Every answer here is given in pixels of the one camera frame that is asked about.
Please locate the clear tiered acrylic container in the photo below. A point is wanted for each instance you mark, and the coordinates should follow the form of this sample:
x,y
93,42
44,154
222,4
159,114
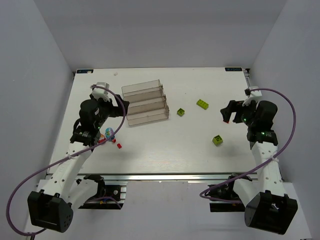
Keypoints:
x,y
147,103

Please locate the wrist white camera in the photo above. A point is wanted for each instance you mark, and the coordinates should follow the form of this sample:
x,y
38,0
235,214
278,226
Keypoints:
x,y
99,93
253,93

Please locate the green lego brick near right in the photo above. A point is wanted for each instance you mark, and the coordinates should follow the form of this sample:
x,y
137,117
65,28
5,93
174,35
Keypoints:
x,y
217,140

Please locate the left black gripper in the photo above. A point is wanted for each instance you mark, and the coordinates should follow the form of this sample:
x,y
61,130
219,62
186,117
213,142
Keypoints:
x,y
116,108

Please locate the left blue table label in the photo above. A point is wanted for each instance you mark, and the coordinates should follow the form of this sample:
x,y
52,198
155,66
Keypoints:
x,y
84,71

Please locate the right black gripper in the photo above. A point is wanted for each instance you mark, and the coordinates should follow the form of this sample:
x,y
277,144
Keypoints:
x,y
233,110

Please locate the green 2x4 lego brick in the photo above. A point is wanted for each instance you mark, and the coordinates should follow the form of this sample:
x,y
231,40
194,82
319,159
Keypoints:
x,y
204,105

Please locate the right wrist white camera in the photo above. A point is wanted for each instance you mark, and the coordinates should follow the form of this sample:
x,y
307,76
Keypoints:
x,y
253,93

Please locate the teal round lego piece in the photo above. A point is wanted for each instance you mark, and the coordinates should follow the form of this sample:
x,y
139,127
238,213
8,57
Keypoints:
x,y
108,132

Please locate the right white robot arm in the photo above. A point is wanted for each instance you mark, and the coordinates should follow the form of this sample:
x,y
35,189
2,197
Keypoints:
x,y
267,206

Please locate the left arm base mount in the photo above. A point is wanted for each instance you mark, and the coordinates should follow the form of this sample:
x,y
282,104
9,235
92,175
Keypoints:
x,y
96,194

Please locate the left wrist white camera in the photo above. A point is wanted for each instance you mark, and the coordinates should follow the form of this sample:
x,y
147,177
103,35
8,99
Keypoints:
x,y
99,93

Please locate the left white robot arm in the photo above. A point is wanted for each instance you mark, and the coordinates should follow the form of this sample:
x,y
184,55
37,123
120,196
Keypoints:
x,y
54,205

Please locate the green 2x2 lego brick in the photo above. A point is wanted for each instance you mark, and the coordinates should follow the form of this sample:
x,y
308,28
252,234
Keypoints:
x,y
180,112

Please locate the blue table label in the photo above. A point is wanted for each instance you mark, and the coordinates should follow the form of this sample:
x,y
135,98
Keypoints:
x,y
84,71
233,69

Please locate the red round lego piece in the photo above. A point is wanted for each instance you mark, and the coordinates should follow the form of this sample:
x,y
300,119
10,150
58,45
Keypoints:
x,y
102,138

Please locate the right blue table label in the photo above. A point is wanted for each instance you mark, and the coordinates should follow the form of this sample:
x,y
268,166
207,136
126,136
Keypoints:
x,y
233,69

